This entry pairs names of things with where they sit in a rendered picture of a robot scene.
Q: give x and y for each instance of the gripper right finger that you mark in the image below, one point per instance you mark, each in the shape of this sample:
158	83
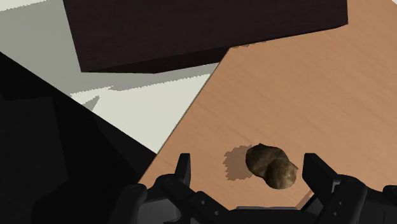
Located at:
338	189

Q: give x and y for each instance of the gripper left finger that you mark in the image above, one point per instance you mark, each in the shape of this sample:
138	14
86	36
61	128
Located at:
183	189

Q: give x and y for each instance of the brown potato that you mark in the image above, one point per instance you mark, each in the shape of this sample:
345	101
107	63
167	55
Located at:
271	166

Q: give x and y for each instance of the black furniture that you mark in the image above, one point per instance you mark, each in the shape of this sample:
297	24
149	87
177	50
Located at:
46	149

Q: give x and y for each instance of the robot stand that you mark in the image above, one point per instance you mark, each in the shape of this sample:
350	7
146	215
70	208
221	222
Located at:
192	34

